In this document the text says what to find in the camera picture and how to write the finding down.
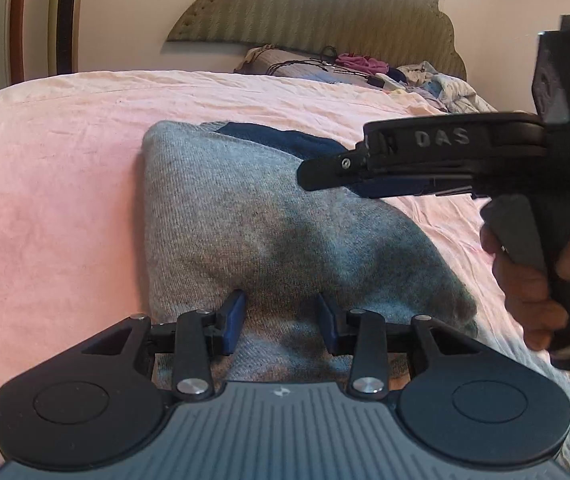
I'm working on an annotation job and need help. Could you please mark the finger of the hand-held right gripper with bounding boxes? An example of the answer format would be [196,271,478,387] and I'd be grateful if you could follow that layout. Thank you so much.
[296,147,476,200]

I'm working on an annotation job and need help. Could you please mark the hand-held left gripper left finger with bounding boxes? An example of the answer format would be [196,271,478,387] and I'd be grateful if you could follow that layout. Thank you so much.
[82,290,249,402]

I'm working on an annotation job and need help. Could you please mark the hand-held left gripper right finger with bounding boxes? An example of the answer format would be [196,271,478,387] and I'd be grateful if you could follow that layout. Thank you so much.
[315,292,472,402]

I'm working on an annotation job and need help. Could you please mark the grey knit sweater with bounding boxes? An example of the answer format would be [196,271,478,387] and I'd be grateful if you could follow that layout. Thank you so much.
[138,120,480,396]

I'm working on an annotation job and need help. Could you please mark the light blue crumpled clothes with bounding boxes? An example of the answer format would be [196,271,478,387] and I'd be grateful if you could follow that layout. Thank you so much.
[394,60,500,114]

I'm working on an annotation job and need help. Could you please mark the person's right hand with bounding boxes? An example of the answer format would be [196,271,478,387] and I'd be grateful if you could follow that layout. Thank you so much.
[480,202,570,352]

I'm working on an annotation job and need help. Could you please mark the magenta cloth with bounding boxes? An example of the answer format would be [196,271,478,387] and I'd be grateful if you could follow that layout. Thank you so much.
[335,52,391,77]

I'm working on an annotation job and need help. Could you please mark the tan folded cloth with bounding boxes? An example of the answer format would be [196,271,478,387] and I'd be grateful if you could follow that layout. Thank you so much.
[234,45,338,79]

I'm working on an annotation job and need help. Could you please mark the olive padded headboard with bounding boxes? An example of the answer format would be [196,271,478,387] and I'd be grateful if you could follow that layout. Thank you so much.
[165,0,468,82]

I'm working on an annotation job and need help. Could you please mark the pink bed sheet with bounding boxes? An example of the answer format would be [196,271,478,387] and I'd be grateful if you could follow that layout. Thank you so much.
[0,70,570,480]

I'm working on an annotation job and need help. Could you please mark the black cable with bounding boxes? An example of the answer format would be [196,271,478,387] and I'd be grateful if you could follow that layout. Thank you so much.
[269,46,383,87]

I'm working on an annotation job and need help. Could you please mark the gold and black frame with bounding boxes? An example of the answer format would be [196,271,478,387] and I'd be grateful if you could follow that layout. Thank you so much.
[46,0,82,77]

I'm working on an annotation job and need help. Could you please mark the reddish wooden door frame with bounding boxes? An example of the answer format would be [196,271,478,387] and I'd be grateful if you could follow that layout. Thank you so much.
[8,0,30,85]

